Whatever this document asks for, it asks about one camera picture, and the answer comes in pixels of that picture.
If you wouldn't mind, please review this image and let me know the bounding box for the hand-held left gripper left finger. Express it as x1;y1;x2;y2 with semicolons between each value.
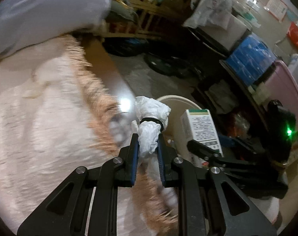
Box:
17;133;139;236

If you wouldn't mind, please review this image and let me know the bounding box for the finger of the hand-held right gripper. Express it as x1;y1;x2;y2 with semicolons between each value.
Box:
231;136;272;159
187;140;263;177

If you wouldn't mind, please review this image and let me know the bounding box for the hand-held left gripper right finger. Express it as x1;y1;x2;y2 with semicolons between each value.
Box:
157;133;277;236

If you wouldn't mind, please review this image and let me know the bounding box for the green and white box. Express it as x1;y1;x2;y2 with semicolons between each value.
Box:
180;109;224;168

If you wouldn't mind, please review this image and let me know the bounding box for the white tissue bundle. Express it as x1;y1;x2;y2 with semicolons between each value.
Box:
131;96;171;164

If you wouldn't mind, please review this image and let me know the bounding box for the white bin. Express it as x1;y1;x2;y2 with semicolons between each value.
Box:
155;95;210;169

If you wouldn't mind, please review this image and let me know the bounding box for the black hair tie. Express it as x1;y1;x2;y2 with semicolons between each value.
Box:
139;117;164;131

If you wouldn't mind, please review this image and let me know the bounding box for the pink storage box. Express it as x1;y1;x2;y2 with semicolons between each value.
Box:
255;60;298;118

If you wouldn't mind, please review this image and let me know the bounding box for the blue storage box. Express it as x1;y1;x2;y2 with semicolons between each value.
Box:
225;33;277;86

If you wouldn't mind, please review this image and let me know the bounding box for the black round object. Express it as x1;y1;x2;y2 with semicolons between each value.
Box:
144;52;201;79

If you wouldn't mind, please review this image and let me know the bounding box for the pink tasselled tablecloth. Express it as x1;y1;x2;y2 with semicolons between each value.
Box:
0;33;179;236

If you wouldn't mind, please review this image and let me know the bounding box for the red plastic bag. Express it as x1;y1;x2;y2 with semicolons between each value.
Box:
287;21;298;52

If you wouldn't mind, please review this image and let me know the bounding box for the black metal shelf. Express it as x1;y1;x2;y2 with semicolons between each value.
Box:
187;26;270;133

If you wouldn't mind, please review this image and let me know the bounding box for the white cardboard box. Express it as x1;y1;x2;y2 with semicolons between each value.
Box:
218;12;253;52

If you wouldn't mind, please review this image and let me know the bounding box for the white plastic bag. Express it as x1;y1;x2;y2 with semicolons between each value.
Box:
182;0;234;30

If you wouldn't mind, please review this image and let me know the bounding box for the wooden rack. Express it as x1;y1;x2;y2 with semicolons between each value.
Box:
102;0;196;40

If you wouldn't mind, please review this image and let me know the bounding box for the grey-blue garment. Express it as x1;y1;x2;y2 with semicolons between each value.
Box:
0;0;112;59

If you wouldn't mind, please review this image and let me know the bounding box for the wall notice paper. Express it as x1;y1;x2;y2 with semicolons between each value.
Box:
265;0;288;21

